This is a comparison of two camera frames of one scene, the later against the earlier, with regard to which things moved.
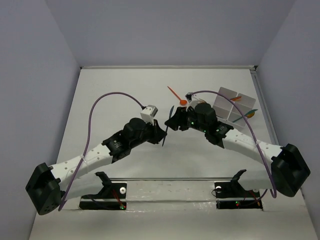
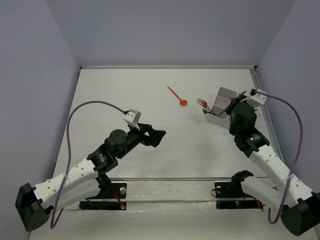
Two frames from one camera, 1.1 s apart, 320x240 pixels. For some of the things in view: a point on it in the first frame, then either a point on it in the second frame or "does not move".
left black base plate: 113,197 does not move
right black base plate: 231,195 does not move
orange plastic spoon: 182,101 does not move
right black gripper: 178,118 -> 234,101
